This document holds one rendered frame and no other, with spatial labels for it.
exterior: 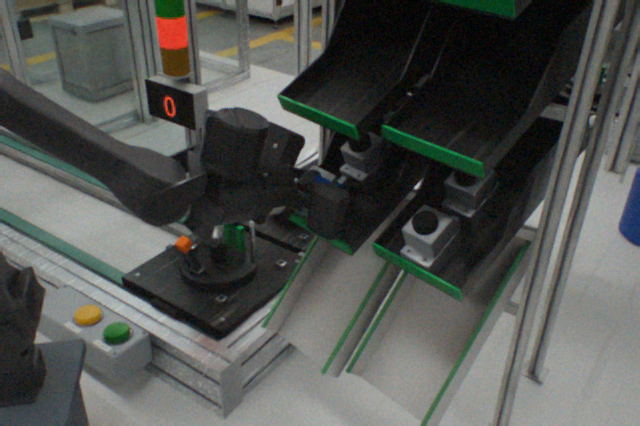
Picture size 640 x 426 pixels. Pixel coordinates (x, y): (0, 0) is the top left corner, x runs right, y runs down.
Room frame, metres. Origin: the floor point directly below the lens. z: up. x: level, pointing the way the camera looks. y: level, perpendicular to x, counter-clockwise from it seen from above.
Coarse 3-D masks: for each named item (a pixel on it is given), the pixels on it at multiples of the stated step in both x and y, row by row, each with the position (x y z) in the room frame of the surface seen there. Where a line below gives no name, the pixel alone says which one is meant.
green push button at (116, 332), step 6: (114, 324) 0.76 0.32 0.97; (120, 324) 0.76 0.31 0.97; (126, 324) 0.76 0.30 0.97; (108, 330) 0.74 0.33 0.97; (114, 330) 0.74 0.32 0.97; (120, 330) 0.74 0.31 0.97; (126, 330) 0.75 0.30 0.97; (108, 336) 0.73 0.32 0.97; (114, 336) 0.73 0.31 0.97; (120, 336) 0.73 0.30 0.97; (126, 336) 0.74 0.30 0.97; (114, 342) 0.73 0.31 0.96
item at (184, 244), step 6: (192, 234) 0.88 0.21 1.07; (180, 240) 0.85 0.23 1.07; (186, 240) 0.85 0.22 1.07; (192, 240) 0.86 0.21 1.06; (180, 246) 0.84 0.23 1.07; (186, 246) 0.84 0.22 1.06; (186, 252) 0.85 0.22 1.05; (192, 252) 0.86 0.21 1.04; (186, 258) 0.86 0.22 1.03; (192, 258) 0.86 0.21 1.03; (192, 264) 0.86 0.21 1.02; (198, 264) 0.87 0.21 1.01; (198, 270) 0.87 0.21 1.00
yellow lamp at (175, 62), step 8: (160, 48) 1.11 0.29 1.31; (184, 48) 1.11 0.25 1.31; (168, 56) 1.10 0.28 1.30; (176, 56) 1.10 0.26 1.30; (184, 56) 1.11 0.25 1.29; (168, 64) 1.10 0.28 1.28; (176, 64) 1.10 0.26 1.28; (184, 64) 1.10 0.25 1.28; (168, 72) 1.10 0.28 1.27; (176, 72) 1.10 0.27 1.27; (184, 72) 1.10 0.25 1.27
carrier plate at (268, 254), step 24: (264, 240) 1.01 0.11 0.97; (144, 264) 0.92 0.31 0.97; (168, 264) 0.92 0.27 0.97; (264, 264) 0.93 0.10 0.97; (288, 264) 0.93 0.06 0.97; (144, 288) 0.85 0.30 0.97; (168, 288) 0.85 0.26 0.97; (192, 288) 0.85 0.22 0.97; (240, 288) 0.86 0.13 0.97; (264, 288) 0.86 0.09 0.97; (192, 312) 0.79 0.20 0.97; (216, 312) 0.79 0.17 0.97; (240, 312) 0.80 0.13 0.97
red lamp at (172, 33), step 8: (160, 24) 1.10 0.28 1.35; (168, 24) 1.10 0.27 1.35; (176, 24) 1.10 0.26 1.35; (184, 24) 1.11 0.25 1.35; (160, 32) 1.10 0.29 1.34; (168, 32) 1.10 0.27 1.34; (176, 32) 1.10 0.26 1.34; (184, 32) 1.11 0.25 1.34; (160, 40) 1.10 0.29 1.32; (168, 40) 1.10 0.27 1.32; (176, 40) 1.10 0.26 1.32; (184, 40) 1.11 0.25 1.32; (168, 48) 1.10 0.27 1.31; (176, 48) 1.10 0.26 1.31
